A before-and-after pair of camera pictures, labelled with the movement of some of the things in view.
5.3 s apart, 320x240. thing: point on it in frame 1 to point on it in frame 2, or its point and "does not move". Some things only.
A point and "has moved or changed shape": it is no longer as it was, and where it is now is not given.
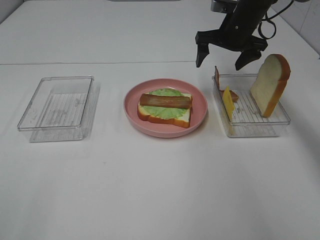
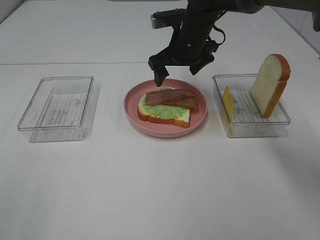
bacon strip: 235,97 to 171,97
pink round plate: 162,130 does not move
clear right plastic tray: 248,121 does not move
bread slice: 270,83 does not move
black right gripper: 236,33 to 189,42
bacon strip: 163,100 has moved or changed shape
